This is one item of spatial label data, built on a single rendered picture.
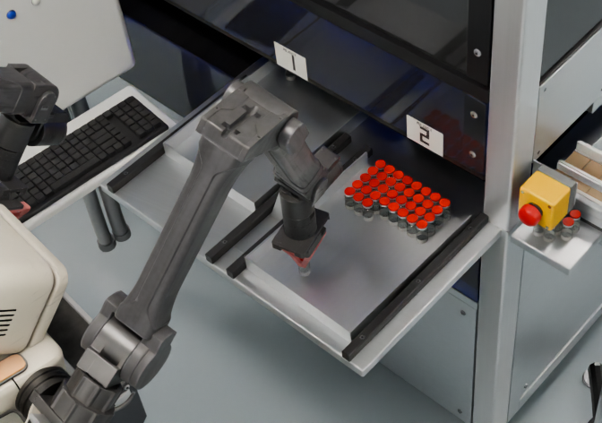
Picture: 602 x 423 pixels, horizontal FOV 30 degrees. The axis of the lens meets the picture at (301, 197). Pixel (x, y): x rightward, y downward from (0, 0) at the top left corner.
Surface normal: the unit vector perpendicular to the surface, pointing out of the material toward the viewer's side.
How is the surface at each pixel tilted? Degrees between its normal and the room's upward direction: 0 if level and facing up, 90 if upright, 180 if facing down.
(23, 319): 90
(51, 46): 90
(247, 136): 19
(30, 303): 90
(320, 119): 0
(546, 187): 0
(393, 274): 0
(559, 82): 90
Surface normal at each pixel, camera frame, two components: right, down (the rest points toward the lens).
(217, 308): -0.09, -0.66
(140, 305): -0.41, 0.24
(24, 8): 0.66, 0.53
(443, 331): -0.67, 0.60
